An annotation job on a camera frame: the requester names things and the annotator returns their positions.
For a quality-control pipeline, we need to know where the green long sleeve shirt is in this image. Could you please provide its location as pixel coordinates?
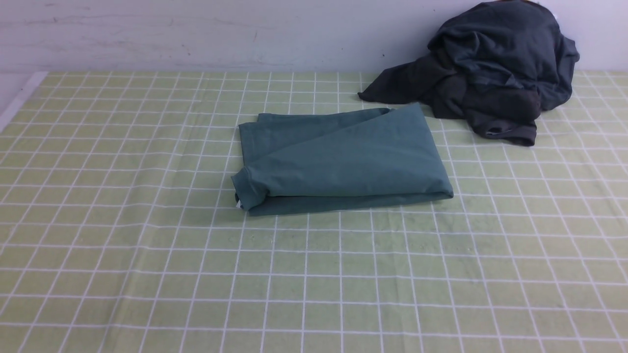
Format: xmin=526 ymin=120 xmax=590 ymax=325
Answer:
xmin=231 ymin=103 xmax=454 ymax=216

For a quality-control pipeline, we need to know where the dark brown crumpled garment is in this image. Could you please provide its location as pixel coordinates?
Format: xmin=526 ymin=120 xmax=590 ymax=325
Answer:
xmin=358 ymin=50 xmax=541 ymax=147

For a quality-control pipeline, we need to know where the dark grey-blue crumpled garment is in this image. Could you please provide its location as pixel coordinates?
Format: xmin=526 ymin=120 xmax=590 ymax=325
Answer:
xmin=427 ymin=0 xmax=579 ymax=110

